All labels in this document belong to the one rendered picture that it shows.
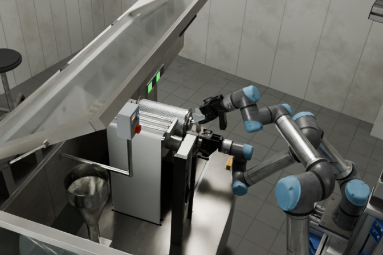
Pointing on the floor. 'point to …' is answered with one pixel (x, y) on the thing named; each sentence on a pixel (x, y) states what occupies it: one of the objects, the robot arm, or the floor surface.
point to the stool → (7, 54)
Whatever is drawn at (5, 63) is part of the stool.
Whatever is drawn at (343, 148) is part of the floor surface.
